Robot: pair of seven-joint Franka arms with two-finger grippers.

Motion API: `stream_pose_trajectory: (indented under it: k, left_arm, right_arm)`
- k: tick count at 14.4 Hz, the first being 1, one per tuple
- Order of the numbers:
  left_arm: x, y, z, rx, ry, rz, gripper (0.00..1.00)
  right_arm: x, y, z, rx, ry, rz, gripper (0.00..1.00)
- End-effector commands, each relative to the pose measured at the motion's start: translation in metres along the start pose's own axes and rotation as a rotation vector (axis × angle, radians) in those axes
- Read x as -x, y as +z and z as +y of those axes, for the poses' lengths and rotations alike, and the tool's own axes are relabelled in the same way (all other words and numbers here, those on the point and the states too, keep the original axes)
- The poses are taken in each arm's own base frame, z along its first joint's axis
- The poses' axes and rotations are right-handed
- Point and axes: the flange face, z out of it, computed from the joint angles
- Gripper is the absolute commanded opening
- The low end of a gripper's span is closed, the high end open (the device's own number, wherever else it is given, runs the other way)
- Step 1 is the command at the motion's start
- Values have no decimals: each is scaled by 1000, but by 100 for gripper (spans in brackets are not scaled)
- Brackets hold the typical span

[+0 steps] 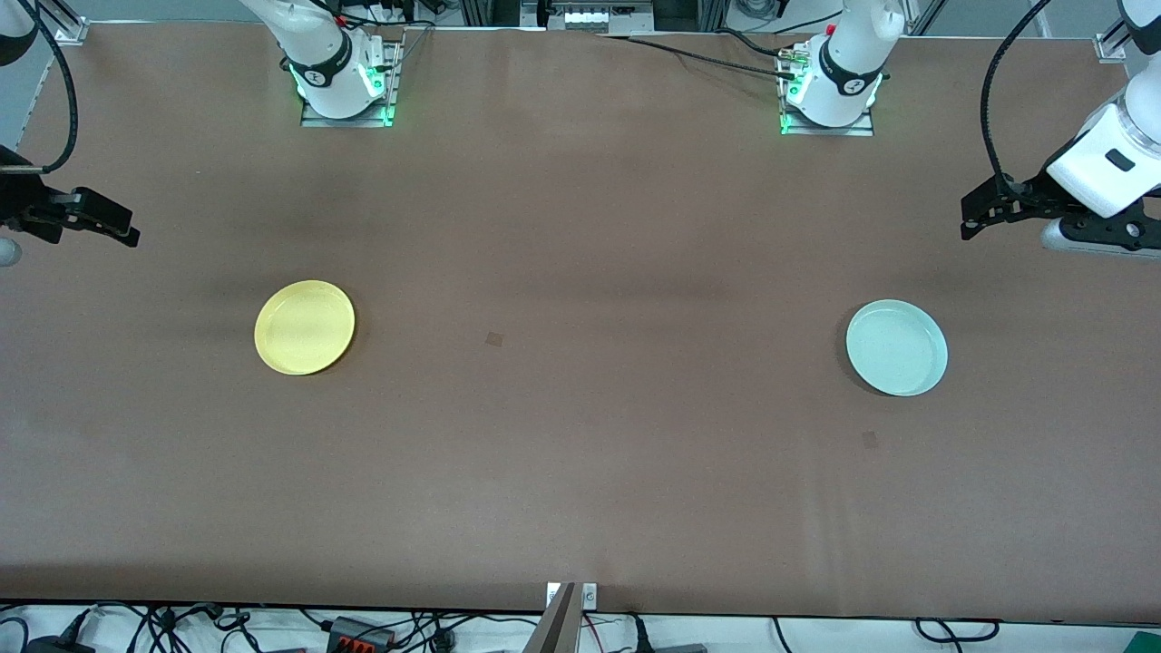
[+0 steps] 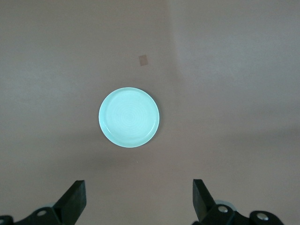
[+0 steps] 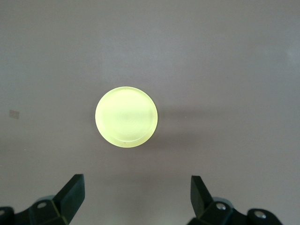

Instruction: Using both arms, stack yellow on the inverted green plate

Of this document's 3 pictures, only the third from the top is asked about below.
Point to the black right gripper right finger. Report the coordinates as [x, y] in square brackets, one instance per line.
[201, 201]

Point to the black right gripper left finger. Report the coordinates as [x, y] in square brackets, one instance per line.
[68, 201]

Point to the yellow round plate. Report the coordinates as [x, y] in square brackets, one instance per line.
[126, 117]

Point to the small brown tape patch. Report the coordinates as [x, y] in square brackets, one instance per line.
[14, 114]

